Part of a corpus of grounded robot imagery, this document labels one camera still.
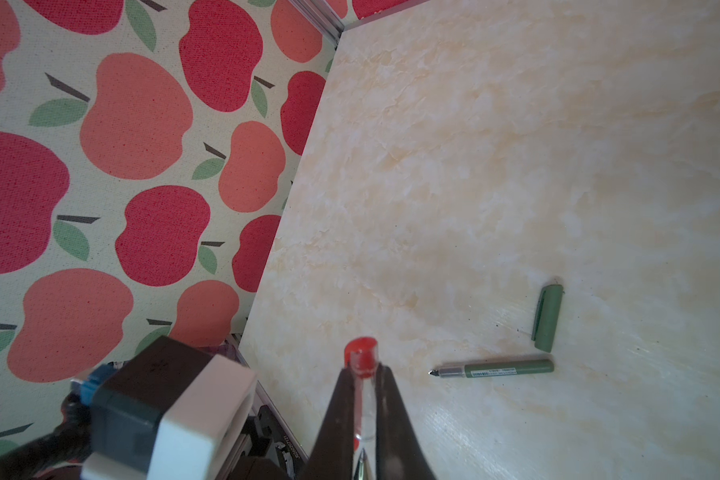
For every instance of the clear red pen cap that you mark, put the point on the clear red pen cap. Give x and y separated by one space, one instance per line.
361 359

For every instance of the aluminium front rail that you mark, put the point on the aluminium front rail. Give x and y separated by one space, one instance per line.
266 447

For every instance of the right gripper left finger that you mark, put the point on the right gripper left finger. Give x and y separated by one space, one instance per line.
333 452

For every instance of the green pen cap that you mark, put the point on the green pen cap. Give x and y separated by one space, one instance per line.
546 317

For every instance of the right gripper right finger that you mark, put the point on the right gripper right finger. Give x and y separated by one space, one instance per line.
398 453

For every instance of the left aluminium corner post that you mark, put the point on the left aluminium corner post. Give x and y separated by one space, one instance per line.
321 15

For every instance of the green marker pen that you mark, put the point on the green marker pen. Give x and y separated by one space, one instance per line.
494 369

